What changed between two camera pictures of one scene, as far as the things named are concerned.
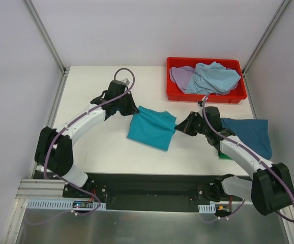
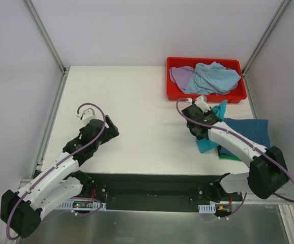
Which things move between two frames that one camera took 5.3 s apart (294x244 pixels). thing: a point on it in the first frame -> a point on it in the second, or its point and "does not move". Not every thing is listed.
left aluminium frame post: x=46 y=35 does not move
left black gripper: x=126 y=104 -> x=109 y=127
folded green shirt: x=224 y=156 does not move
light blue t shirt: x=212 y=78 does not move
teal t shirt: x=152 y=128 -> x=205 y=145
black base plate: x=144 y=190 does not move
